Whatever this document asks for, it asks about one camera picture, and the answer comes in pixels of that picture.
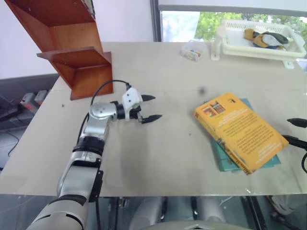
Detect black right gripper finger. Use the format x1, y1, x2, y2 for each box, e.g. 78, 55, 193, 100
281, 135, 307, 150
286, 117, 307, 128

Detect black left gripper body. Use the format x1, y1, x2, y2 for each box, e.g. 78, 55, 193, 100
130, 94, 145, 124

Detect yellow paperback book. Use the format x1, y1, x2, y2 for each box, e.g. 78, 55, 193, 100
193, 92, 290, 176

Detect teal book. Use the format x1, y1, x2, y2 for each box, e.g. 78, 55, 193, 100
210, 97, 282, 173

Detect brown wooden bookshelf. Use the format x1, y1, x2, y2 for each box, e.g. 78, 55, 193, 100
4, 0, 114, 101

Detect small clear plastic box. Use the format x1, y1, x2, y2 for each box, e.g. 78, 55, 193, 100
180, 40, 208, 62

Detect grey shoe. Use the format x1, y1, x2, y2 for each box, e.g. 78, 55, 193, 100
270, 195, 303, 217

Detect red and grey battery pack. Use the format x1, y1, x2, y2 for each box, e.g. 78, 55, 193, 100
34, 90, 49, 105
20, 92, 35, 106

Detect white plastic basket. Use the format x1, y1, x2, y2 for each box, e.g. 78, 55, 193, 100
211, 19, 307, 70

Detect grey robot body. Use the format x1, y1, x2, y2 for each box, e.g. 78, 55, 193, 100
129, 195, 254, 230

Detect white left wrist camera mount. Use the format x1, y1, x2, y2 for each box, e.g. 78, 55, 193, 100
121, 88, 142, 120

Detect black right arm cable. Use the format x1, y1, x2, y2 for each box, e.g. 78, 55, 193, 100
301, 149, 307, 174

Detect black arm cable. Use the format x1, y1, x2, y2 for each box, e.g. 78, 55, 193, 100
301, 149, 307, 174
78, 80, 132, 144

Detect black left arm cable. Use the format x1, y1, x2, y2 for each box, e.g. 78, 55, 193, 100
78, 80, 132, 144

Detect black device with cables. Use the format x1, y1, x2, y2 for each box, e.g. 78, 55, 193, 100
0, 95, 24, 122

